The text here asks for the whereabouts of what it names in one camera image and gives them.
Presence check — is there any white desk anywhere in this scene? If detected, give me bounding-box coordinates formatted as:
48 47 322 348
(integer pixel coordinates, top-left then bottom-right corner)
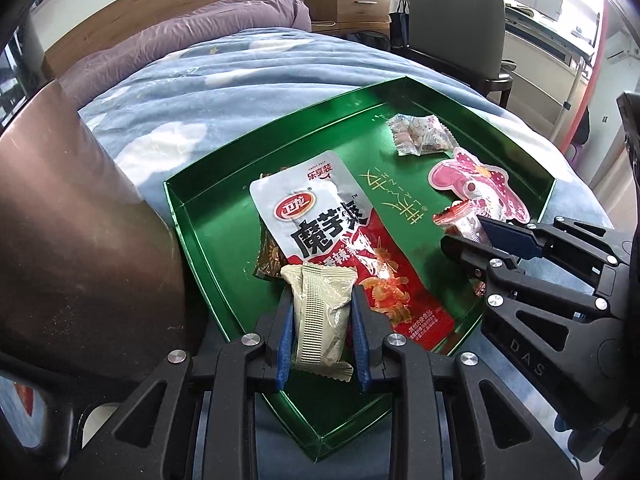
375 0 601 136

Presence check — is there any pink flower-shaped snack packet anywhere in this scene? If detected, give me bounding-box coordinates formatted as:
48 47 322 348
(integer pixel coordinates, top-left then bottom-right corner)
427 147 531 223

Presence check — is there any brown snack packet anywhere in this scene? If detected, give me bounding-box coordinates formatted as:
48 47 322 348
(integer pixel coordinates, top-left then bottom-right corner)
252 167 296 281

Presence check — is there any clear white candy packet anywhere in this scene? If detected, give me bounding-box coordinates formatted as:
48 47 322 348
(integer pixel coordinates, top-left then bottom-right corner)
387 114 455 157

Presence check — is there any small red sausage packet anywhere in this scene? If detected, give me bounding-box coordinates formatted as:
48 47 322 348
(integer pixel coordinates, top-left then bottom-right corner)
432 200 493 248

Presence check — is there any purple pillow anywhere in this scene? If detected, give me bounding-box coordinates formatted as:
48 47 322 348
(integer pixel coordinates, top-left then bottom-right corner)
57 0 312 106

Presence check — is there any grey chair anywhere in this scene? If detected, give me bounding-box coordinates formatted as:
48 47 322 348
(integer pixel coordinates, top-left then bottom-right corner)
400 0 516 106

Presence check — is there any black backpack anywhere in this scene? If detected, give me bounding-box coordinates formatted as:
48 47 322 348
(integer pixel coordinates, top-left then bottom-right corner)
345 30 391 52

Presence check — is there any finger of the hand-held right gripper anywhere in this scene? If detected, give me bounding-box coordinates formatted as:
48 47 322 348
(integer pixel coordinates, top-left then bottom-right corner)
480 216 632 282
440 235 622 319

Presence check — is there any beige snack packet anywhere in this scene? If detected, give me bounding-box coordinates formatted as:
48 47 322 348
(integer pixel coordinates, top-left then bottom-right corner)
280 264 357 383

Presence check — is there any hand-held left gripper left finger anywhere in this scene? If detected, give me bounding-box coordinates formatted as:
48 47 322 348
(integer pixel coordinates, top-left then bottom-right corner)
60 285 296 480

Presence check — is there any large white red snack packet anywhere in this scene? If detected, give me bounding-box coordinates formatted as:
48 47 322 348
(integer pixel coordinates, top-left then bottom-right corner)
249 150 457 356

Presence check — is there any white air conditioner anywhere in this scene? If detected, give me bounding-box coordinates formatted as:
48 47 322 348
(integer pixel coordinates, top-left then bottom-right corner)
605 30 638 63

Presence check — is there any black hanging bag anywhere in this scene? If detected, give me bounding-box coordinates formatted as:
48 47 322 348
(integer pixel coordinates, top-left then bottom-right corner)
390 0 411 51

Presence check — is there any green metal tray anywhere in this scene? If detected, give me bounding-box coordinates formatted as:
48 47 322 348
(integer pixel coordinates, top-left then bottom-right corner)
164 76 557 435

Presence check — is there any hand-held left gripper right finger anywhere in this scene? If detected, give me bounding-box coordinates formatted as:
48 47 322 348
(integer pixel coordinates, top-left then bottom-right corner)
352 285 583 480

